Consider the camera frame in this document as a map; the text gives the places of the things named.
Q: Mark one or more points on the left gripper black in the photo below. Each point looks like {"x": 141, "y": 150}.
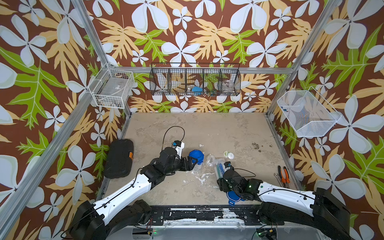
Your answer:
{"x": 189, "y": 166}

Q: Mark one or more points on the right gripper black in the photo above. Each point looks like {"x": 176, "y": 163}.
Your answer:
{"x": 221, "y": 183}

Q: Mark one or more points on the green toothbrush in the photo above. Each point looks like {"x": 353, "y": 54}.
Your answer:
{"x": 221, "y": 170}

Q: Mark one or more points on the small round white jar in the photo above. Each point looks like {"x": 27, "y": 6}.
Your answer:
{"x": 230, "y": 156}

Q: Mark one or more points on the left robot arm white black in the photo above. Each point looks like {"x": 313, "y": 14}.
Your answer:
{"x": 124, "y": 208}

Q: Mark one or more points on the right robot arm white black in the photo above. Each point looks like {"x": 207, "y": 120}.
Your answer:
{"x": 318, "y": 209}

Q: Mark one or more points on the metal wrench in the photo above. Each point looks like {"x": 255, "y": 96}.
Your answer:
{"x": 279, "y": 180}

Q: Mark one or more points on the black tool case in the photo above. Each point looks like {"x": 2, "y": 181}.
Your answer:
{"x": 119, "y": 159}

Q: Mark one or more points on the blue item in basket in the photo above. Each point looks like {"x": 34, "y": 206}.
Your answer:
{"x": 197, "y": 90}

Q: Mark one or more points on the white mesh basket right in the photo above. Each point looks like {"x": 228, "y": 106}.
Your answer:
{"x": 308, "y": 112}

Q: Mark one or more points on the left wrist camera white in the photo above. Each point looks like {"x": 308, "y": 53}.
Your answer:
{"x": 178, "y": 146}

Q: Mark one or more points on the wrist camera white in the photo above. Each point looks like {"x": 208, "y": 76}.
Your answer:
{"x": 228, "y": 165}
{"x": 178, "y": 146}

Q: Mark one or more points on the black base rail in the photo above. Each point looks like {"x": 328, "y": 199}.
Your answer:
{"x": 242, "y": 215}

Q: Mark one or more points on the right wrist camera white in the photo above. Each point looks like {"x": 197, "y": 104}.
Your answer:
{"x": 228, "y": 165}

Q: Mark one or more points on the left camera cable black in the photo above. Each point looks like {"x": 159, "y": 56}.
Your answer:
{"x": 175, "y": 134}

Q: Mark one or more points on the orange handled pliers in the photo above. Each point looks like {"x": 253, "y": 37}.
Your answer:
{"x": 283, "y": 175}

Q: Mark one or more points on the black wire basket back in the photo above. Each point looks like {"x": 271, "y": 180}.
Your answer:
{"x": 179, "y": 79}

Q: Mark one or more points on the white wire basket left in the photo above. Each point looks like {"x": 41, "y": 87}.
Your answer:
{"x": 111, "y": 87}

